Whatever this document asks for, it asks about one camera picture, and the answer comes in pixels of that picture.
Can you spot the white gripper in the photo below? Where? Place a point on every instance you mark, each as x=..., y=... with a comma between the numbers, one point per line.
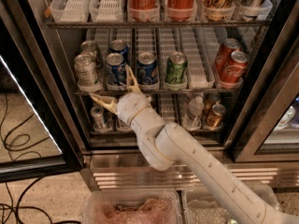
x=131, y=106

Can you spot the blue pepsi can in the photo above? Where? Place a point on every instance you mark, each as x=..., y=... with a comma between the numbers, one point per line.
x=121, y=47
x=115, y=67

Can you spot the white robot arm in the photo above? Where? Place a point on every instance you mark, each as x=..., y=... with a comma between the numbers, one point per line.
x=163, y=143

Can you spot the front slim silver can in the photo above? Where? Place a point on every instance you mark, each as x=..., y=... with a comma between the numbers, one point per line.
x=98, y=115

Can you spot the dark blue soda can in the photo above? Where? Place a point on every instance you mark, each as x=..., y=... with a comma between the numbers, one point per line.
x=146, y=69

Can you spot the front silver soda can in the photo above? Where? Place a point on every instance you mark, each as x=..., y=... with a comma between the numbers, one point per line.
x=86, y=70

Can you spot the silver soda can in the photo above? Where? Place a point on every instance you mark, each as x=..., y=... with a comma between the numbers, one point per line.
x=90, y=47
x=86, y=70

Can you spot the rear silver soda can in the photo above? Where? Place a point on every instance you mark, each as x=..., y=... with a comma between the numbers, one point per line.
x=90, y=47

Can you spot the green soda can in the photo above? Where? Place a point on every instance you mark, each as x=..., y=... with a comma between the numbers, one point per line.
x=175, y=68

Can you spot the steel fridge bottom grille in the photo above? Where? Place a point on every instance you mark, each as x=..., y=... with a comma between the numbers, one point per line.
x=128, y=169

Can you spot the open glass fridge door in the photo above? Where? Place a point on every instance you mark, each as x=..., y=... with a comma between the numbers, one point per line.
x=37, y=133

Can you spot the rear gold can bottom shelf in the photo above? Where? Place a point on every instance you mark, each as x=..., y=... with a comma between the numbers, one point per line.
x=210, y=100

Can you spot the empty white tray middle shelf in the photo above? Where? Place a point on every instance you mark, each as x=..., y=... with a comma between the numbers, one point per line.
x=198, y=72

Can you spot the front gold can bottom shelf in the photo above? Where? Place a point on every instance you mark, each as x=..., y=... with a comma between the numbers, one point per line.
x=215, y=115

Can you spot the front red coca-cola can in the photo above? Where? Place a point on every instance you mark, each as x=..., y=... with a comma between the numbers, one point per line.
x=234, y=67

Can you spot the rear red coca-cola can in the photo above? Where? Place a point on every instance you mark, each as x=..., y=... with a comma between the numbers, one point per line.
x=228, y=46

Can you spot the left brown drink bottle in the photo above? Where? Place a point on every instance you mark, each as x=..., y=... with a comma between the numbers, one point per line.
x=122, y=127

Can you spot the clear water bottle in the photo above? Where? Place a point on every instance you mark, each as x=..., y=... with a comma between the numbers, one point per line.
x=194, y=112

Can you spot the empty white tray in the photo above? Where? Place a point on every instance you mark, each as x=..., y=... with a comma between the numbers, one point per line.
x=70, y=10
x=106, y=10

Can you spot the empty white tray top left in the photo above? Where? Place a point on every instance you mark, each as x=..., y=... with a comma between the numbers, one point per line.
x=70, y=10

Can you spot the left clear plastic bin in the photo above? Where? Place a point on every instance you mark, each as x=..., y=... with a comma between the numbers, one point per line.
x=133, y=206

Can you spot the clear plastic bin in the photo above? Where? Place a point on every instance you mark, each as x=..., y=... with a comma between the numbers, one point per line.
x=133, y=206
x=200, y=207

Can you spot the right clear plastic bin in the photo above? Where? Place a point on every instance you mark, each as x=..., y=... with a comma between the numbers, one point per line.
x=200, y=207

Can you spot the middle wire shelf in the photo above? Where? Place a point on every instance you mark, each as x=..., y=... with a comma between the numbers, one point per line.
x=163, y=91

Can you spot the wire shelf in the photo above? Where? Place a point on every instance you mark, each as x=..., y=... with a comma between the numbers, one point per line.
x=154, y=24
x=163, y=91

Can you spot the top wire shelf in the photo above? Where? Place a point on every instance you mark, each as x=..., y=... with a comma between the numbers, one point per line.
x=154, y=24

